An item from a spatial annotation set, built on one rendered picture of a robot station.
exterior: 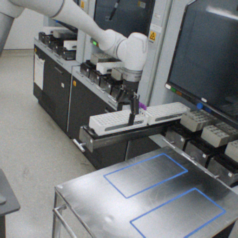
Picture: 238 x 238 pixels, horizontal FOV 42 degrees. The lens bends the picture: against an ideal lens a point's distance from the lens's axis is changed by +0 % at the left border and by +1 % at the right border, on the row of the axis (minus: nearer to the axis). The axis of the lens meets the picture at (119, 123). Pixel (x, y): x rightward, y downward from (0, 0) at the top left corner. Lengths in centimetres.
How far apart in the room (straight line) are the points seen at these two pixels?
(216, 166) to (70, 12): 92
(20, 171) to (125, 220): 158
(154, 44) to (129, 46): 46
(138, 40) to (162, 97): 53
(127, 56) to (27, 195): 132
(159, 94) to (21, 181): 123
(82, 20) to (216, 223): 85
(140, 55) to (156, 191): 59
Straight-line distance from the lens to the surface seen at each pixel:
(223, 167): 148
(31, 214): 218
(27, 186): 238
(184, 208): 116
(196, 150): 156
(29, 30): 500
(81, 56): 258
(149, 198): 114
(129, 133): 153
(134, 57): 138
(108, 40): 145
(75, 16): 114
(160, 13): 181
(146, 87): 191
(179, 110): 175
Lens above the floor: 156
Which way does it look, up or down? 28 degrees down
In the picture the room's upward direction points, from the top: 10 degrees clockwise
